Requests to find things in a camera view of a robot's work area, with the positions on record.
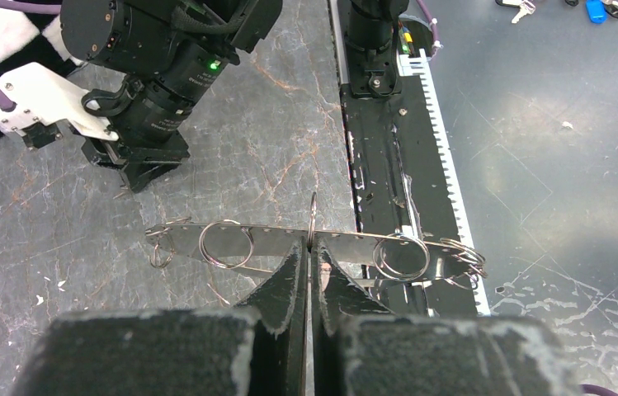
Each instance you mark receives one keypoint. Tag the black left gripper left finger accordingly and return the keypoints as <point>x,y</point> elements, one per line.
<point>255,347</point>

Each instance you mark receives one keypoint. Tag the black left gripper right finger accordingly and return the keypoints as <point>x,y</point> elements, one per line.
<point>363,348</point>

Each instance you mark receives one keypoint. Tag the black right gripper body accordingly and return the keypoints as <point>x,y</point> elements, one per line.
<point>137,165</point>

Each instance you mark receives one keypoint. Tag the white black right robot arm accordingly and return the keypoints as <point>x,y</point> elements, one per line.
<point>170,53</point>

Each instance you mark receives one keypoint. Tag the keys on far table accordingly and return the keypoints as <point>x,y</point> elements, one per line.
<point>596,11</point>

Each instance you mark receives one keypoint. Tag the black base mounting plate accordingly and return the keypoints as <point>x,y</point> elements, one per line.
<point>399,186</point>

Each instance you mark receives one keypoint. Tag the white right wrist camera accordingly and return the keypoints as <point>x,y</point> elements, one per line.
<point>41,96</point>

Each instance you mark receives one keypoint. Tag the white slotted cable duct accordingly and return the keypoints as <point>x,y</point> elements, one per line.
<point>419,67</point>

